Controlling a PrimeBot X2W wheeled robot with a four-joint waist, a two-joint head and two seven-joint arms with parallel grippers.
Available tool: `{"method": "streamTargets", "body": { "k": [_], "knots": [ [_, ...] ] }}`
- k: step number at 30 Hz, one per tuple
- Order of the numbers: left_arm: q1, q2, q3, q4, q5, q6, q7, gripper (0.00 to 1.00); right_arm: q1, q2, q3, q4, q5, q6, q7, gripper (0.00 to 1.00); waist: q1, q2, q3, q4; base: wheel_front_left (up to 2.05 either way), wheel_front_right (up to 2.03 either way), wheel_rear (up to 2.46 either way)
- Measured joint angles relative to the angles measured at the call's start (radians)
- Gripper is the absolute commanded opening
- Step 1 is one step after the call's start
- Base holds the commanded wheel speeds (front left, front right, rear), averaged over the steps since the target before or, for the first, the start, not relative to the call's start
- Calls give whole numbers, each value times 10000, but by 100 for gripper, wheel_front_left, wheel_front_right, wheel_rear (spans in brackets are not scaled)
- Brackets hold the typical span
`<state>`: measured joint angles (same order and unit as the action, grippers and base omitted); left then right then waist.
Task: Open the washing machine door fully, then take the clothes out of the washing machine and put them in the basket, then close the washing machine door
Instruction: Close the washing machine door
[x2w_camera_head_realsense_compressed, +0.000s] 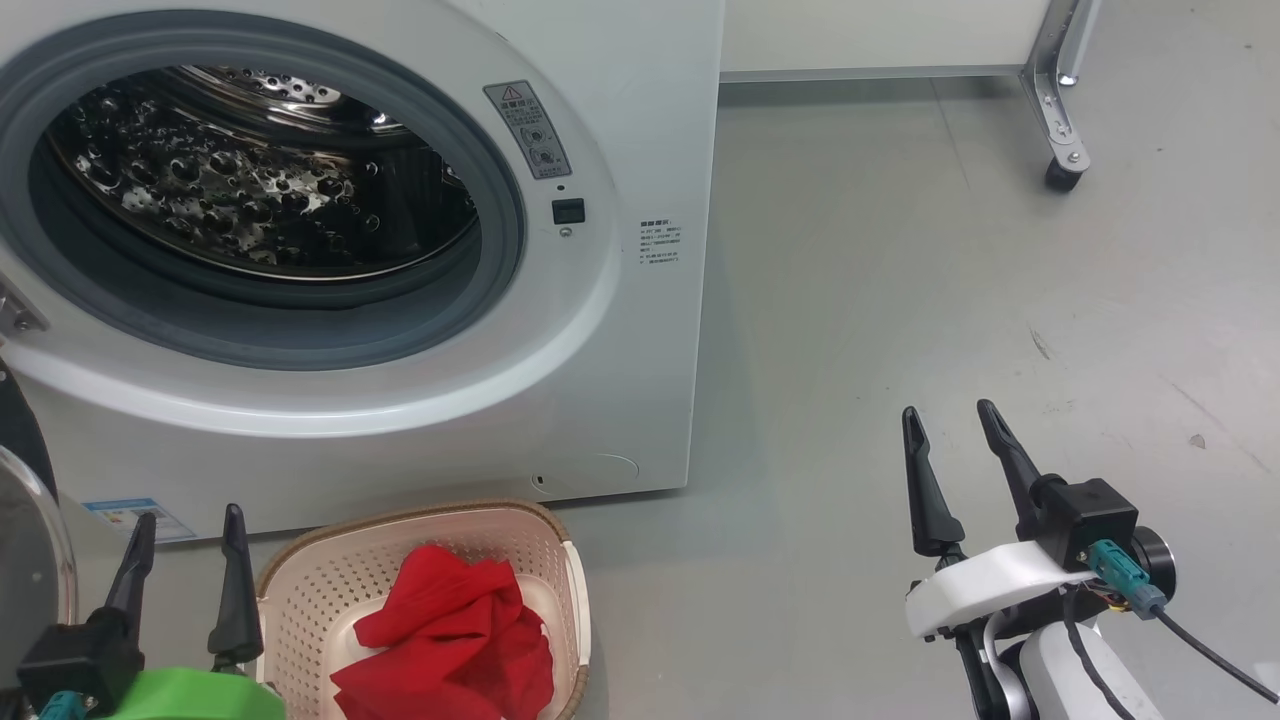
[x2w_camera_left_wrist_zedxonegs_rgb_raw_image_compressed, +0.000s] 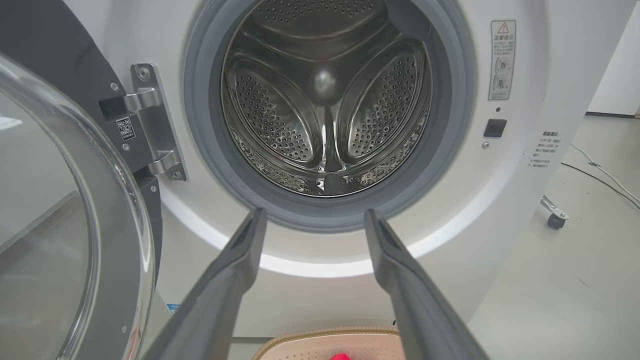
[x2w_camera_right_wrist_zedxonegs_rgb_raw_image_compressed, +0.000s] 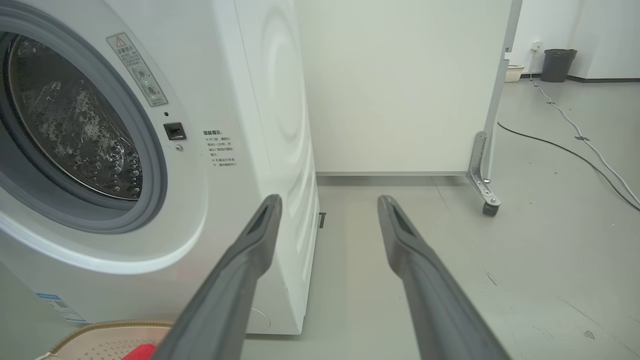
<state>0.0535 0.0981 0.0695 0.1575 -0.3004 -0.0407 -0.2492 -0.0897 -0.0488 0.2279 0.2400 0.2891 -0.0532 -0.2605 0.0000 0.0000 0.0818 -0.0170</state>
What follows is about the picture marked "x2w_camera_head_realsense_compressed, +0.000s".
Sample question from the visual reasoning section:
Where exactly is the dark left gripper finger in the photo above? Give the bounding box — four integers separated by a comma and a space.
99, 511, 159, 642
206, 502, 265, 674

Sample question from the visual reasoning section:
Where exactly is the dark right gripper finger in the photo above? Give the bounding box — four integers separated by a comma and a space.
976, 398, 1047, 542
900, 405, 968, 560

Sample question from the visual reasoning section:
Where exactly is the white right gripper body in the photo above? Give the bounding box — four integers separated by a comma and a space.
904, 540, 1100, 642

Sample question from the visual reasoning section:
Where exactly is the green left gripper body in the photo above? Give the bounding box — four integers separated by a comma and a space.
94, 666, 287, 720

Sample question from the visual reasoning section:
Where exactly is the washing machine glass door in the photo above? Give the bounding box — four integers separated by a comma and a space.
0, 358, 80, 656

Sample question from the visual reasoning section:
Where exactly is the red cloth garment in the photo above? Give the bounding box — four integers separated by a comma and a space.
329, 542, 557, 720

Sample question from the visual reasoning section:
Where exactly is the cream perforated laundry basket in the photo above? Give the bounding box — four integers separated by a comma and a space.
254, 499, 594, 720

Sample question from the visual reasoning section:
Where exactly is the white front-load washing machine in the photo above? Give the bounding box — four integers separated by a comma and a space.
0, 0, 726, 543

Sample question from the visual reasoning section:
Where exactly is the blue energy label sticker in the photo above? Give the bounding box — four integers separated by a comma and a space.
81, 496, 199, 545

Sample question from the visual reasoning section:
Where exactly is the small printed text label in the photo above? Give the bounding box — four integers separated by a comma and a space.
637, 219, 684, 273

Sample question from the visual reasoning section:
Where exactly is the white panel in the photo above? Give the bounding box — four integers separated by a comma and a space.
719, 0, 1053, 84

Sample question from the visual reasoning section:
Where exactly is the grey warning sticker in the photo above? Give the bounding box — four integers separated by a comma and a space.
483, 79, 574, 182

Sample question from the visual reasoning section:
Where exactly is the silver metal frame leg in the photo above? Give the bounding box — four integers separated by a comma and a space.
1019, 0, 1103, 176

